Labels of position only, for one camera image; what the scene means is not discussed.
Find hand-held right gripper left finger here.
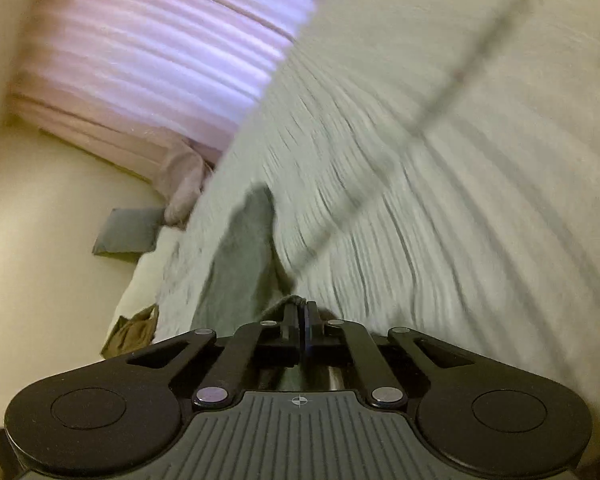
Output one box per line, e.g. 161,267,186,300
124,301,302,409

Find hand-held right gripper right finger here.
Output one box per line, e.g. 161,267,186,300
301,300,477,409

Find grey shorts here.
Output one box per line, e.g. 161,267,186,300
192,184,332,335

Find brown sweater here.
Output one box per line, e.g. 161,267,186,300
101,304,160,360

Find white quilted headboard cushion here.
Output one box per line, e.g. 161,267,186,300
114,225,193,332

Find pink pillow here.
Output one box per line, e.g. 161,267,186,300
159,140,217,229

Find striped grey bed cover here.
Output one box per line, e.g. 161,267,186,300
155,0,600,413

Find grey pillow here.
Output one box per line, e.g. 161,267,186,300
91,206,167,262

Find pink drape curtain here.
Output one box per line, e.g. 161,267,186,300
7,80,226,188

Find sheer pale curtain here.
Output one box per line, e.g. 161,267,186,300
27,0,326,153

